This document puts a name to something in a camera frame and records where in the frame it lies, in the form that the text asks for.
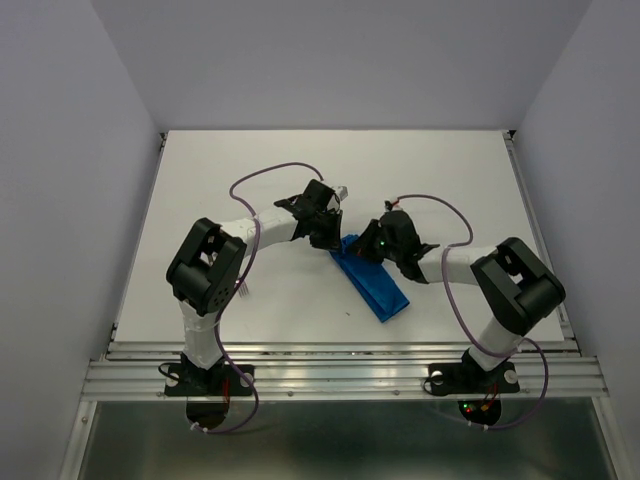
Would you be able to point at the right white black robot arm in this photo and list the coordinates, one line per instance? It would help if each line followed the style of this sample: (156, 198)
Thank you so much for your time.
(518, 288)

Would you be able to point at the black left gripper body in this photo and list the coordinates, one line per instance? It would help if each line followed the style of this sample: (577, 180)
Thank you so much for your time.
(324, 233)

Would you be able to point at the aluminium frame rail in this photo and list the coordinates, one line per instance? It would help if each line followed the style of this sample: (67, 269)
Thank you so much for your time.
(338, 394)

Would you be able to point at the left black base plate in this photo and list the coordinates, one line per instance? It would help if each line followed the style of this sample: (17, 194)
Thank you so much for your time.
(219, 381)

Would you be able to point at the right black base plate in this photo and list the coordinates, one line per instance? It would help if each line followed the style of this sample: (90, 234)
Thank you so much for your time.
(460, 378)

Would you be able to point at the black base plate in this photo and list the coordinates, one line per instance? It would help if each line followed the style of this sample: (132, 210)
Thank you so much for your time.
(219, 381)
(460, 378)

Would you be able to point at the blue satin napkin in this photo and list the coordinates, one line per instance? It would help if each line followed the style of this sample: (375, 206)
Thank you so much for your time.
(372, 281)

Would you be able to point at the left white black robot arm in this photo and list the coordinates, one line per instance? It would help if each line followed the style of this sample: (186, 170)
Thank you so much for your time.
(211, 265)

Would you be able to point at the silver fork black handle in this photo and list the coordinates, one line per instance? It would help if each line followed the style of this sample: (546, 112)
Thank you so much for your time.
(243, 291)

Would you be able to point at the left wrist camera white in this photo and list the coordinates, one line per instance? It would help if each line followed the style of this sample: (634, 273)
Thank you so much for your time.
(340, 193)

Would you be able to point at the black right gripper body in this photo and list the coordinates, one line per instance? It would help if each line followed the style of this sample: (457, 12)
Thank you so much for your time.
(391, 252)

